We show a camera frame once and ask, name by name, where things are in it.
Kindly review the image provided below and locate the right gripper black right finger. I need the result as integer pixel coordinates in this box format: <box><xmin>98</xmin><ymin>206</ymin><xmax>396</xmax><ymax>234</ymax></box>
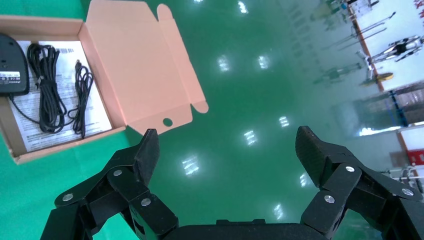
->
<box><xmin>294</xmin><ymin>125</ymin><xmax>424</xmax><ymax>240</ymax></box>

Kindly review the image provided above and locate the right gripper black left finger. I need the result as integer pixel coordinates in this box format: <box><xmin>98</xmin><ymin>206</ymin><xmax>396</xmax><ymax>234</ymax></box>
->
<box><xmin>39</xmin><ymin>128</ymin><xmax>180</xmax><ymax>240</ymax></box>

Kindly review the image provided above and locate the black data cable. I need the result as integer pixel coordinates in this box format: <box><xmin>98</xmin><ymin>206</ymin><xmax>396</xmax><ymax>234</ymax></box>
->
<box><xmin>26</xmin><ymin>42</ymin><xmax>69</xmax><ymax>134</ymax></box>

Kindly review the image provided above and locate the black wired mouse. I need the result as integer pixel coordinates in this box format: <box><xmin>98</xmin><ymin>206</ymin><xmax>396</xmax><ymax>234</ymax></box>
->
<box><xmin>0</xmin><ymin>33</ymin><xmax>95</xmax><ymax>140</ymax></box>

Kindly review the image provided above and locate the orange cardboard box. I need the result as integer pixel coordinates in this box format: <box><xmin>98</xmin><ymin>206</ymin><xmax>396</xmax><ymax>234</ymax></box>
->
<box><xmin>0</xmin><ymin>0</ymin><xmax>210</xmax><ymax>166</ymax></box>

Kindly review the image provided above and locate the white printed paper leaflet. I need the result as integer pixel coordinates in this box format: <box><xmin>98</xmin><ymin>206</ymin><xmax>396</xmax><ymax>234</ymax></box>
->
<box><xmin>9</xmin><ymin>40</ymin><xmax>114</xmax><ymax>153</ymax></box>

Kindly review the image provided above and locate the red sign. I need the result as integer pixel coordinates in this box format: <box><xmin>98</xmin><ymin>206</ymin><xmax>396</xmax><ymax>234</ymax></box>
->
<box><xmin>408</xmin><ymin>149</ymin><xmax>424</xmax><ymax>167</ymax></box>

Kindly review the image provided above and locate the blue framed storage rack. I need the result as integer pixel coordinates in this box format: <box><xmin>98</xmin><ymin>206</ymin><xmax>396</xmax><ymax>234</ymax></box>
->
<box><xmin>332</xmin><ymin>81</ymin><xmax>424</xmax><ymax>137</ymax></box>

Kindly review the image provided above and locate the yellow round disc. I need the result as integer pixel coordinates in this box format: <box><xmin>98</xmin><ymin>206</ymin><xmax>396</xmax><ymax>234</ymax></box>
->
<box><xmin>360</xmin><ymin>72</ymin><xmax>395</xmax><ymax>88</ymax></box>

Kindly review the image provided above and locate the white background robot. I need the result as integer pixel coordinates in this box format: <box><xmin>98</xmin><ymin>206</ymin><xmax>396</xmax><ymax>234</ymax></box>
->
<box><xmin>356</xmin><ymin>34</ymin><xmax>424</xmax><ymax>65</ymax></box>

